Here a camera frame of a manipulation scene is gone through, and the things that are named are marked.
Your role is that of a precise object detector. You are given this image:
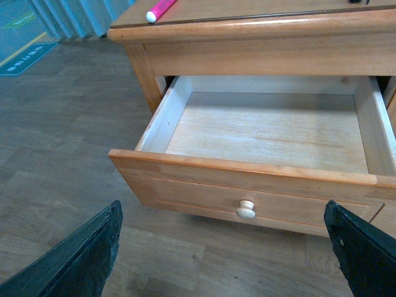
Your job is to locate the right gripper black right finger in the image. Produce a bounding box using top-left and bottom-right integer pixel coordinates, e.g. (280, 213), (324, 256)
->
(324, 200), (395, 296)

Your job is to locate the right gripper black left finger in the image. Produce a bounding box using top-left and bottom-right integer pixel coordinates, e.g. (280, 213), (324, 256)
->
(1, 200), (123, 296)

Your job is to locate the round wooden drawer knob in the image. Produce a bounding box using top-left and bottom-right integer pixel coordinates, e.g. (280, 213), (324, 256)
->
(236, 200), (256, 220)

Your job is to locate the wooden top drawer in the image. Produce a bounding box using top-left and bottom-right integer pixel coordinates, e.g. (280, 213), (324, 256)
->
(109, 76), (395, 236)

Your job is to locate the pink marker with white cap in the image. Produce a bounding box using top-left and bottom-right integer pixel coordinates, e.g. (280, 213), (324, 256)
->
(145, 0), (176, 23)

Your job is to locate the dark green floor sign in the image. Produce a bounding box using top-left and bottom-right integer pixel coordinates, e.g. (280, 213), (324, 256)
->
(1, 42), (58, 76)

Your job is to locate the grey pleated curtain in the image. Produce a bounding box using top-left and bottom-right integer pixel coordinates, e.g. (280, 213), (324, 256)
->
(27, 0), (135, 39)

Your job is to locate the wooden nightstand cabinet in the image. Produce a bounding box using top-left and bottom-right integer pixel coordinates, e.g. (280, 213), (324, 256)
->
(108, 1), (395, 111)

